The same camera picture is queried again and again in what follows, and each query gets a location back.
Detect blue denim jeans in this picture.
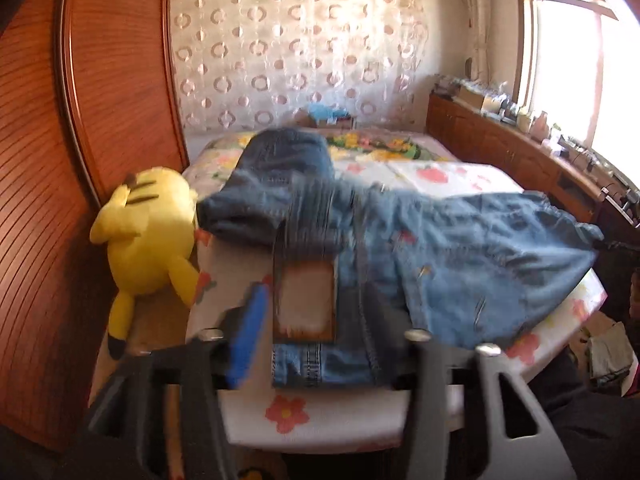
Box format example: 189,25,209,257
196,132,603,388

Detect floral bed sheet mattress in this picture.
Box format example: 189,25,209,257
86,131,609,456

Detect yellow Pikachu plush toy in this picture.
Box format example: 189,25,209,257
90,167,198,360

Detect flower patterned pink blanket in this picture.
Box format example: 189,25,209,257
201,127,458,162

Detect long wooden cabinet counter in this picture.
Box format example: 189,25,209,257
425,92,639,243

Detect cardboard box with blue items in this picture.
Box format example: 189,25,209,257
307,103,356,130

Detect pink bottle on counter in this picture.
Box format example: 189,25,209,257
529,110,549,143

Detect white jar on counter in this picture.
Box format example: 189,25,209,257
516,108,533,134

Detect cardboard box on counter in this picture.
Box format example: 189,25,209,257
457,84,502,113

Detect circle patterned sheer curtain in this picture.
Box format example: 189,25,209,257
170,0,428,136

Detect wooden louvered wardrobe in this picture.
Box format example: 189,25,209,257
1,0,188,452

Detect wooden framed window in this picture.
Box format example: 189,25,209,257
516,0,639,182

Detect beige side window curtain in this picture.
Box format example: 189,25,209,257
465,0,491,84

